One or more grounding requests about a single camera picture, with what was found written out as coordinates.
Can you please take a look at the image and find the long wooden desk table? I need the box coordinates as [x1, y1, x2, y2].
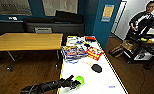
[0, 32, 64, 71]

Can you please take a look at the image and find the black wheeled cart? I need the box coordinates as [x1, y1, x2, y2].
[126, 19, 154, 64]

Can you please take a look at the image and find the brown cardboard box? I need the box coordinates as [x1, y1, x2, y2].
[121, 39, 137, 53]

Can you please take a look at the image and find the person in dark shirt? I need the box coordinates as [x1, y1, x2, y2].
[127, 0, 154, 39]

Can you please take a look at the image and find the small yellow object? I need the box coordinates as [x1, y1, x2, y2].
[140, 37, 149, 43]

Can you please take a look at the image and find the dark wall window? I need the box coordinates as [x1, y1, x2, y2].
[0, 0, 33, 17]
[42, 0, 79, 17]

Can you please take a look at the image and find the white game box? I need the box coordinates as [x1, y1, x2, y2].
[66, 36, 79, 47]

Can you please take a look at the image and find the dark sofa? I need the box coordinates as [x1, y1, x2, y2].
[24, 9, 85, 36]

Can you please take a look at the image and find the yellow wall notice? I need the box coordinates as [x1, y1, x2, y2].
[101, 3, 115, 23]

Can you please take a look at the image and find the flat red item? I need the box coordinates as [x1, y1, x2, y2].
[84, 36, 96, 42]

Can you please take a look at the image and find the small white-top table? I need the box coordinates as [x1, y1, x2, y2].
[57, 35, 129, 94]

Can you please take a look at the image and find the brown floor bag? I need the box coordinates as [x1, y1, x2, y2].
[109, 45, 126, 58]

